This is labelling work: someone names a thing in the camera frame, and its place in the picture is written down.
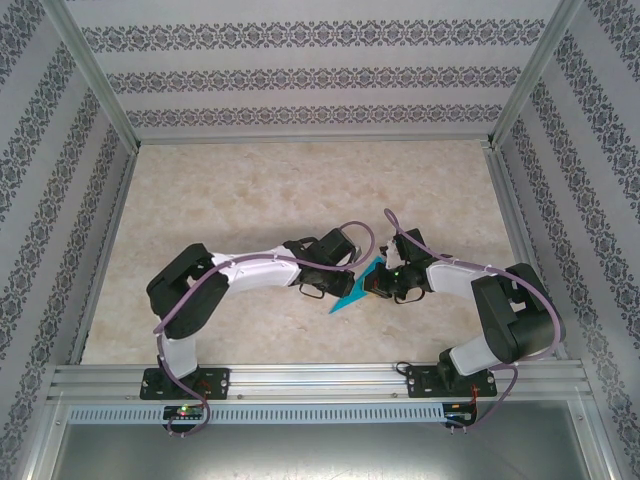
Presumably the blue square paper sheet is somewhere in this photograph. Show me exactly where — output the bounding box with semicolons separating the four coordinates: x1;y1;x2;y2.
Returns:
328;256;387;316

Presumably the grey metal sheet panel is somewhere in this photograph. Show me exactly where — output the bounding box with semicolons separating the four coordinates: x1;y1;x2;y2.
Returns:
27;399;616;480

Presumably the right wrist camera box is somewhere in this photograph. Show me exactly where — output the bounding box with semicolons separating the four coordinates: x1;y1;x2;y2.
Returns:
378;239;404;267

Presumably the aluminium mounting rail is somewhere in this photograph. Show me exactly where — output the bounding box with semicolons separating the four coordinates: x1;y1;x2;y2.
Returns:
47;360;595;402

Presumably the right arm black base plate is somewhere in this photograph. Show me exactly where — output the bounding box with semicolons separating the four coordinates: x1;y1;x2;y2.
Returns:
405;364;499;400

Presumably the grey frame bar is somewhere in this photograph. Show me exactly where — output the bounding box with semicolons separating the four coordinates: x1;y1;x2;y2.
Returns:
135;132;495;147

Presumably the aluminium side rail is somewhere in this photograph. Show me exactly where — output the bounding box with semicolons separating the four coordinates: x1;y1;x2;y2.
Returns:
482;145;571;362
67;149;140;366

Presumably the slotted grey cable duct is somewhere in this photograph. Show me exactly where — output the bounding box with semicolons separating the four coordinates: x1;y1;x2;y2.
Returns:
67;402;447;424

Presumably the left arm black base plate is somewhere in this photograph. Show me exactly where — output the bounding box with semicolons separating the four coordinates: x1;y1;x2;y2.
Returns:
139;367;232;401

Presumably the aluminium frame post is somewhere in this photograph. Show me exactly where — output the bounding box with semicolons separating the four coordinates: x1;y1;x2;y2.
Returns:
487;0;585;149
37;0;142;152

